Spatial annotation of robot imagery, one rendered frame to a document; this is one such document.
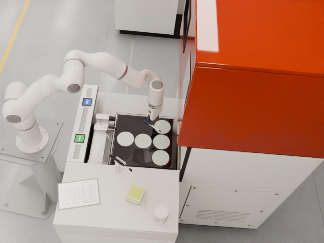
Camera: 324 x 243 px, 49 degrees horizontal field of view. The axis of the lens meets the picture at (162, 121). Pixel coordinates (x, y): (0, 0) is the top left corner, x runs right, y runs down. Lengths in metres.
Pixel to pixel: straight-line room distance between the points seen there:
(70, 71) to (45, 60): 2.14
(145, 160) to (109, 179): 0.26
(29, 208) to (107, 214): 1.22
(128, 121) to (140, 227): 0.68
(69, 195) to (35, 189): 1.14
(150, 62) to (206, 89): 2.39
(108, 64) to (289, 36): 0.79
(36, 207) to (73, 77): 1.52
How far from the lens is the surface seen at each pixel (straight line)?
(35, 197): 3.02
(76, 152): 2.05
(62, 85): 1.71
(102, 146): 2.14
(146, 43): 3.95
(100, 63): 1.68
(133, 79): 1.77
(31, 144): 2.22
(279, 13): 1.59
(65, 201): 1.92
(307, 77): 1.41
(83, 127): 2.13
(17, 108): 1.90
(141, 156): 2.08
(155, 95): 1.87
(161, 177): 1.96
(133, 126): 2.19
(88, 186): 1.94
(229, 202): 2.40
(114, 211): 1.88
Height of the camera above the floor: 2.73
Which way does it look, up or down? 56 degrees down
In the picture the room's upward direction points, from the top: 8 degrees clockwise
